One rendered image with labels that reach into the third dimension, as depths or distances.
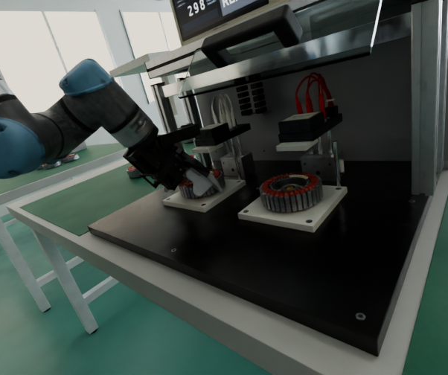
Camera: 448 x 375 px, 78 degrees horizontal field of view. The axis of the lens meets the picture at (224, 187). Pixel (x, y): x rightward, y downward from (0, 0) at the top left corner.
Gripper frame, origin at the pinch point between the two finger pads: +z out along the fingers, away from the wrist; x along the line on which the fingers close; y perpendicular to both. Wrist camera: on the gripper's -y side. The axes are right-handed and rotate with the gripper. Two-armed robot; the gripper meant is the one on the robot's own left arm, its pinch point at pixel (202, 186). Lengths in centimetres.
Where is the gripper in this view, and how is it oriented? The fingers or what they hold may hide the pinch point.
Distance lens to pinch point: 68.5
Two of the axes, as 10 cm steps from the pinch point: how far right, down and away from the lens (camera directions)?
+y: -4.3, 8.1, -4.0
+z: 5.2, 5.8, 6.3
